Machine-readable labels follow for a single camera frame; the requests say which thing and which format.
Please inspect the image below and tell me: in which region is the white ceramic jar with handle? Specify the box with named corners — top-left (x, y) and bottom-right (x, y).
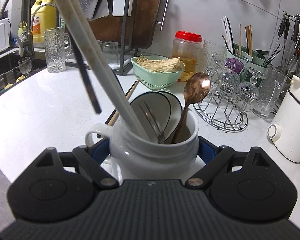
top-left (85, 111), bottom-right (199, 182)

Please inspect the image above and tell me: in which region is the white ceramic soup spoon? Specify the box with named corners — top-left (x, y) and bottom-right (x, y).
top-left (161, 91), bottom-right (183, 144)
top-left (130, 92), bottom-right (171, 143)

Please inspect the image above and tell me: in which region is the small steel fork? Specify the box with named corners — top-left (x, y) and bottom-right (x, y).
top-left (139, 101), bottom-right (165, 144)

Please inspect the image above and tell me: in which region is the copper coloured small spoon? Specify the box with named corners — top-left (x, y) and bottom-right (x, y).
top-left (171, 72), bottom-right (211, 144)

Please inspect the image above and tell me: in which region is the wooden chopstick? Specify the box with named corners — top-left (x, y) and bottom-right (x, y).
top-left (105, 80), bottom-right (139, 126)

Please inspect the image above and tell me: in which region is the dark kitchen faucet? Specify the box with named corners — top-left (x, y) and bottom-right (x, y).
top-left (0, 0), bottom-right (28, 48)

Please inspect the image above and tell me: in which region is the white electric cooker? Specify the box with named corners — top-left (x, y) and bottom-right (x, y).
top-left (267, 75), bottom-right (300, 163)

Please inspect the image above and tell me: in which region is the green plastic basket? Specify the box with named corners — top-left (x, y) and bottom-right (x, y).
top-left (130, 55), bottom-right (183, 90)

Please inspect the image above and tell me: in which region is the purple lid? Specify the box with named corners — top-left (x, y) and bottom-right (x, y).
top-left (225, 57), bottom-right (244, 74)

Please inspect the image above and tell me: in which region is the bundle of dried noodles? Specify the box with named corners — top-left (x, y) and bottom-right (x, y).
top-left (136, 56), bottom-right (185, 73)

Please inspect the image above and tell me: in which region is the green utensil holder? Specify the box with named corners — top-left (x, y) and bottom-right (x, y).
top-left (220, 15), bottom-right (273, 81)

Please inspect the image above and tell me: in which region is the textured glass pitcher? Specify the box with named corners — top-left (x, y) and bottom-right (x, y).
top-left (196, 40), bottom-right (226, 72)

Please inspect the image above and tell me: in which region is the textured glass mug right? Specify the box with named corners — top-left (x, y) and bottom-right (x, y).
top-left (253, 65), bottom-right (287, 118)

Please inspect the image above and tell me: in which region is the upturned drinking glass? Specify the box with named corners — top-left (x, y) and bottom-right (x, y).
top-left (96, 39), bottom-right (104, 58)
top-left (103, 41), bottom-right (119, 67)

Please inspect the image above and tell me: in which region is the red lidded plastic jar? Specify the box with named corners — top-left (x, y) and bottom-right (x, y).
top-left (172, 30), bottom-right (203, 82)

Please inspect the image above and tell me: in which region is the stemmed glass in sink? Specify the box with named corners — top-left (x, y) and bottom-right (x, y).
top-left (18, 57), bottom-right (32, 76)

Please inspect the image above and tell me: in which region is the tall textured glass mug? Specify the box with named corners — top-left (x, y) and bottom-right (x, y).
top-left (44, 27), bottom-right (71, 73)

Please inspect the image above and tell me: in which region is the wooden cutting board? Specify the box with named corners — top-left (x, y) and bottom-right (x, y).
top-left (89, 0), bottom-right (160, 49)

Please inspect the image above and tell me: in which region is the chrome small faucet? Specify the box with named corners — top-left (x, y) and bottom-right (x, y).
top-left (31, 0), bottom-right (56, 38)

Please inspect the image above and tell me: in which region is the hanging utensil set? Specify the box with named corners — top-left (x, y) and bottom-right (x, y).
top-left (263, 11), bottom-right (300, 76)

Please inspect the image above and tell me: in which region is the yellow detergent jug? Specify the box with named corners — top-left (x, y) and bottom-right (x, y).
top-left (31, 0), bottom-right (57, 48)

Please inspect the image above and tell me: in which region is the wire glass drying rack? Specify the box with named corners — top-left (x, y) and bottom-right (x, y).
top-left (194, 54), bottom-right (252, 133)

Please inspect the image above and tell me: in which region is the black dish rack frame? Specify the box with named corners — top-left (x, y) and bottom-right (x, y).
top-left (78, 0), bottom-right (138, 75)

